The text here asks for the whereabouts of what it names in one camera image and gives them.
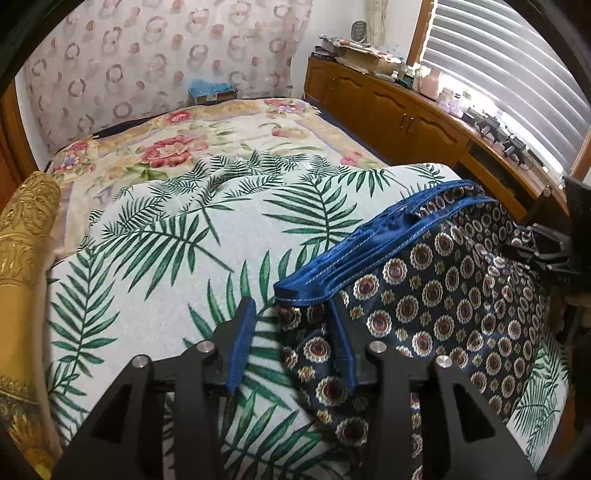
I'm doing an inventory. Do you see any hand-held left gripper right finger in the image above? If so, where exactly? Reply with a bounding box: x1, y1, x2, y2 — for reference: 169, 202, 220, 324
330, 300, 539, 480

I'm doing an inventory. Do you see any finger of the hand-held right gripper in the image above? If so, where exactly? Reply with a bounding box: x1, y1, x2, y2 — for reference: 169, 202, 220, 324
525, 224, 574, 246
502, 244, 574, 277

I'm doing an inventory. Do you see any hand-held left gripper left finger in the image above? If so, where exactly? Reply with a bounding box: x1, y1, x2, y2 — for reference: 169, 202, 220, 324
53, 298, 257, 480

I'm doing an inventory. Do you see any navy patterned satin pajama top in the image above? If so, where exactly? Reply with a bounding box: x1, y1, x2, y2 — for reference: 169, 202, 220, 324
274, 179, 555, 480

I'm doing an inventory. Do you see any person's right hand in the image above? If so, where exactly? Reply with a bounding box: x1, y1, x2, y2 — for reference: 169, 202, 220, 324
554, 291, 591, 343

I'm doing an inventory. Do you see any green leaf print bed sheet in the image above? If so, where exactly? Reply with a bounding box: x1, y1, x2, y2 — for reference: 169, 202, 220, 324
46, 152, 571, 480

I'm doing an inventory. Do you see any clear plastic jar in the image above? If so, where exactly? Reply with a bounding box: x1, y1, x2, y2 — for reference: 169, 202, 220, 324
438, 88, 462, 114

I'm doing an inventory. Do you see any grey striped window blind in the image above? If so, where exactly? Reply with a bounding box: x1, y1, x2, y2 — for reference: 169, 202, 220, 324
422, 0, 591, 171

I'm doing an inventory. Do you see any pink jar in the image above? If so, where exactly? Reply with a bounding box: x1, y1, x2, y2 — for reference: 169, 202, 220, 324
420, 67, 444, 100

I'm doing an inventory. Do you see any long wooden cabinet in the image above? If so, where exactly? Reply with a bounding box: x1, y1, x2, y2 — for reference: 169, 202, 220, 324
305, 55, 568, 222

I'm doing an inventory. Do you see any floral blanket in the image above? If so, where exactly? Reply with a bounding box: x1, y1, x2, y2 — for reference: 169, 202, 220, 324
46, 97, 393, 259

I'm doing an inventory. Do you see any golden patterned blanket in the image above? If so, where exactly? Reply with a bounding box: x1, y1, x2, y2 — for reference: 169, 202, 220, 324
0, 171, 63, 480

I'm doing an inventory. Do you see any small dark box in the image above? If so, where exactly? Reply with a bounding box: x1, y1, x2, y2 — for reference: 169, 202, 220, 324
194, 90, 238, 104

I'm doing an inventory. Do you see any open cardboard box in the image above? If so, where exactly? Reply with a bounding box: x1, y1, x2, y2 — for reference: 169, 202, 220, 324
339, 46, 400, 75

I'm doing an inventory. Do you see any light blue cloth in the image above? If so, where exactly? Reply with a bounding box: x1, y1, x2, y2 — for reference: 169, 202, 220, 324
188, 78, 232, 97

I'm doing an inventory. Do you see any cream window curtain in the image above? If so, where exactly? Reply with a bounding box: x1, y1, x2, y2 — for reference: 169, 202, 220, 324
367, 0, 393, 44

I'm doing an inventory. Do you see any floral patterned cloth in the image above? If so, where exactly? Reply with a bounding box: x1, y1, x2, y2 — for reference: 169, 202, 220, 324
318, 34, 404, 63

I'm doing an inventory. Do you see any sheer circle-patterned curtain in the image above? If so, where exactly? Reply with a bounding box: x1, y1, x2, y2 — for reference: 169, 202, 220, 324
25, 0, 315, 155

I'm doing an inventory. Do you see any wooden window frame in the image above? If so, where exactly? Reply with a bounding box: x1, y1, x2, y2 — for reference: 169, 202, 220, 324
406, 0, 437, 65

